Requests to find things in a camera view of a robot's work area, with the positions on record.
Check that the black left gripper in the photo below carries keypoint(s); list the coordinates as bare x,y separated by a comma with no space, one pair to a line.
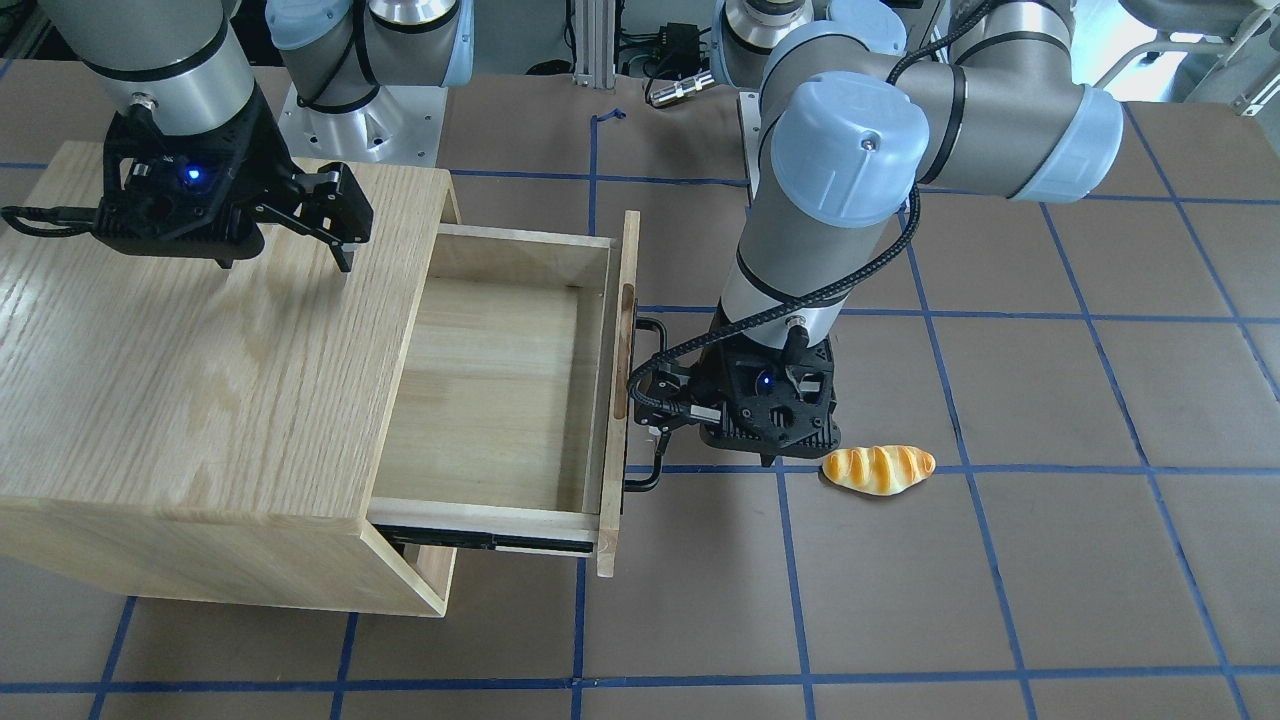
715,368

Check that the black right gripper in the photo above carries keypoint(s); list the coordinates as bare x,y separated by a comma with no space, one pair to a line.
262,158

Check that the wooden drawer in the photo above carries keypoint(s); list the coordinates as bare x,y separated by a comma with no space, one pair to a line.
511,420

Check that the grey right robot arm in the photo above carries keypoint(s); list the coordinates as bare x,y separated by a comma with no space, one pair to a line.
182,61

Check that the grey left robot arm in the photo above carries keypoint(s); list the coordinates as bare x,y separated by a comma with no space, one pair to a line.
853,124

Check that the wooden drawer cabinet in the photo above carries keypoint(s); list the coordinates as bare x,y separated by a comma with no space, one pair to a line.
175,430

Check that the toy bread roll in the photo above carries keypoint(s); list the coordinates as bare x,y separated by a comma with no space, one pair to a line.
880,471

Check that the black electronics box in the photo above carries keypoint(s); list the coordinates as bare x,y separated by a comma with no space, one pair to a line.
678,51

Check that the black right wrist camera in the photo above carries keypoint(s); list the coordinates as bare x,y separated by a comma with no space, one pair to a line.
163,196

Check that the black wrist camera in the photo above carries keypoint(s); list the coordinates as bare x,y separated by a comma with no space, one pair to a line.
775,400
163,196

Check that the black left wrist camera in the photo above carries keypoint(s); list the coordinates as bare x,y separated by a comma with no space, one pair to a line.
775,400

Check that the aluminium frame post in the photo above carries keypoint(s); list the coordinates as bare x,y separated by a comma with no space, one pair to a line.
594,27

